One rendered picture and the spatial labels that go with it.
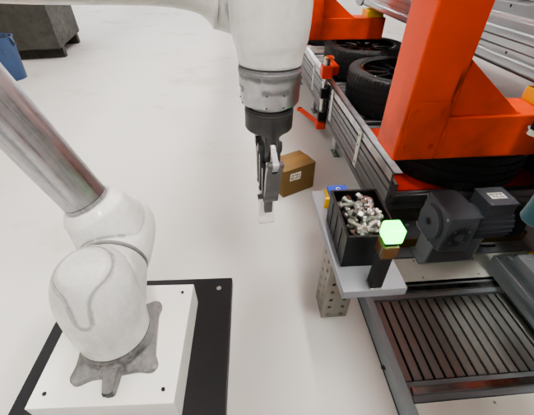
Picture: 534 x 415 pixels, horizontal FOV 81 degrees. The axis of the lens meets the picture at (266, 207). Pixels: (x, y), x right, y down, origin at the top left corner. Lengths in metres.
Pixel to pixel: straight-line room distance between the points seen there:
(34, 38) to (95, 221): 4.56
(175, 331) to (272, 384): 0.46
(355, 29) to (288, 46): 2.66
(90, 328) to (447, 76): 1.15
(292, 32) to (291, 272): 1.15
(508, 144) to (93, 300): 1.39
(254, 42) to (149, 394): 0.70
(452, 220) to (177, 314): 0.95
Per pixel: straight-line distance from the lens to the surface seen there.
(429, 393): 1.21
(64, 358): 0.92
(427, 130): 1.23
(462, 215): 1.28
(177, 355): 0.83
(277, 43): 0.43
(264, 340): 1.26
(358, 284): 0.87
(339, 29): 3.04
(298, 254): 1.51
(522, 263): 1.52
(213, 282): 1.04
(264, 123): 0.47
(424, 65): 1.13
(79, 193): 0.77
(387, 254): 0.76
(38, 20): 5.17
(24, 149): 0.74
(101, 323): 0.70
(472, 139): 1.36
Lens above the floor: 1.12
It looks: 40 degrees down
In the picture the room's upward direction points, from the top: straight up
